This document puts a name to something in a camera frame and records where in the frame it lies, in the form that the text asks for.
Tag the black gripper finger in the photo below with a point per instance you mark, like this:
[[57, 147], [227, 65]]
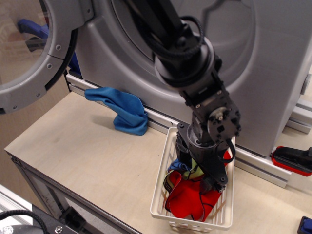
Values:
[[206, 185], [183, 154]]

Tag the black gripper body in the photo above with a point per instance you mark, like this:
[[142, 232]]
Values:
[[204, 153]]

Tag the light blue cloth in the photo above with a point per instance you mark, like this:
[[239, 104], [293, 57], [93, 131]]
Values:
[[177, 165]]

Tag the green cloth with black trim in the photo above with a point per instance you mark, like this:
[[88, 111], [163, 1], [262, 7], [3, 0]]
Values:
[[173, 178]]

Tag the red cloth with black trim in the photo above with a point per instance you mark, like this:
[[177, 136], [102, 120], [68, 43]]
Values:
[[186, 200]]

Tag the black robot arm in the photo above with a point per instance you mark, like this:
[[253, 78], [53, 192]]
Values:
[[185, 60]]

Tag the white plastic laundry basket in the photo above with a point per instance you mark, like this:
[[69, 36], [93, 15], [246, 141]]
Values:
[[220, 216]]

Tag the grey toy washing machine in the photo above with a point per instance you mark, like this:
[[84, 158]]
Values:
[[265, 47]]

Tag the round grey machine door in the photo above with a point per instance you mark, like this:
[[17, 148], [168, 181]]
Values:
[[65, 17]]

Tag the blue folded cloth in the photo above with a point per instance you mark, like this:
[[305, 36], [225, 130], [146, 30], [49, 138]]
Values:
[[131, 116]]

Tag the red and black clamp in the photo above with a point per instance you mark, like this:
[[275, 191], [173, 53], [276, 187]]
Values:
[[294, 160]]

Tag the blue black clamp corner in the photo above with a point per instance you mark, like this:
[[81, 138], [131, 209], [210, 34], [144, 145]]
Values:
[[305, 226]]

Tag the blue clamp behind door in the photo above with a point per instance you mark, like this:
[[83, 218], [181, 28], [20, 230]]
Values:
[[42, 32]]

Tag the aluminium extrusion rail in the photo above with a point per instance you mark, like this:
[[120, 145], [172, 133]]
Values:
[[244, 159]]

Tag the aluminium table frame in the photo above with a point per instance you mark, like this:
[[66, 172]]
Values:
[[62, 203]]

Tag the black metal bracket plate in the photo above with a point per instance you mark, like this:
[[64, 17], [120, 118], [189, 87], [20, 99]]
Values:
[[53, 223]]

